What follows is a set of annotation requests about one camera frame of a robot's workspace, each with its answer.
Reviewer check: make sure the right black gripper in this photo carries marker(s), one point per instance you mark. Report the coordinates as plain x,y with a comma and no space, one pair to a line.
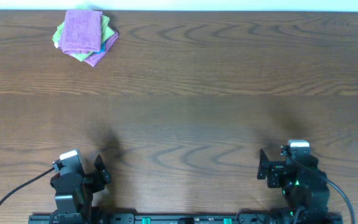
272,171

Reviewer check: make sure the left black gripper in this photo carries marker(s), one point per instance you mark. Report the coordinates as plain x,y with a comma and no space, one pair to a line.
95,179

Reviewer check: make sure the purple microfiber cloth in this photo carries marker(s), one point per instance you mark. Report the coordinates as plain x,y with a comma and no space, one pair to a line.
67,41

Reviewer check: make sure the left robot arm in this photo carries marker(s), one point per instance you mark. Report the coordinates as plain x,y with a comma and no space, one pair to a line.
74,190

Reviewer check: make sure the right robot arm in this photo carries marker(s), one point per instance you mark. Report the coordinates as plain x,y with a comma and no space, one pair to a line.
306,194

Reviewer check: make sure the folded purple cloth bottom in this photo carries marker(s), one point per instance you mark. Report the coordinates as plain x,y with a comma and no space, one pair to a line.
94,58

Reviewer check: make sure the folded blue cloth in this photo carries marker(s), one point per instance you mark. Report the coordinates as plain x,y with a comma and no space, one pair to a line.
102,49

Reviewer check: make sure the folded green cloth top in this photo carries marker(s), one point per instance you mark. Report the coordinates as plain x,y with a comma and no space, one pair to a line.
90,27

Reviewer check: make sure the folded green cloth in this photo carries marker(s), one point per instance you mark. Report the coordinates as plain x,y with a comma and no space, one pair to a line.
82,56
90,27

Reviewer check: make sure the folded green cloth lower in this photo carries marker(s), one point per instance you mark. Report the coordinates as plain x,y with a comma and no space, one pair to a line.
82,56

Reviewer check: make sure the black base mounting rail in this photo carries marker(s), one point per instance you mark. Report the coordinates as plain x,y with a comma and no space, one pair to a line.
128,218

